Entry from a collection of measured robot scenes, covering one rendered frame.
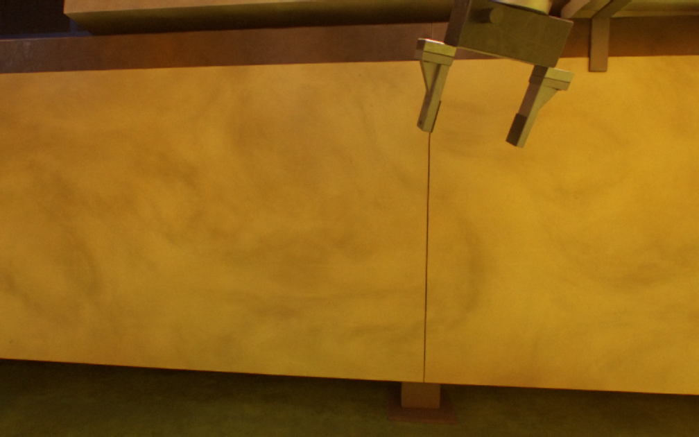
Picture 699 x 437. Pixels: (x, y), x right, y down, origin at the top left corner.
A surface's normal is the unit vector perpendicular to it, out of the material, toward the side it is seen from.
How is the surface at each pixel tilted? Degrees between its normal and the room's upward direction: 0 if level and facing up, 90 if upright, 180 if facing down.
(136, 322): 90
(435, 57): 114
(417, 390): 90
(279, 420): 0
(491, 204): 90
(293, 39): 90
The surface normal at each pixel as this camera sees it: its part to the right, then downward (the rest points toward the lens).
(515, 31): 0.13, 0.47
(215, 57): -0.09, 0.08
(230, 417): 0.00, -1.00
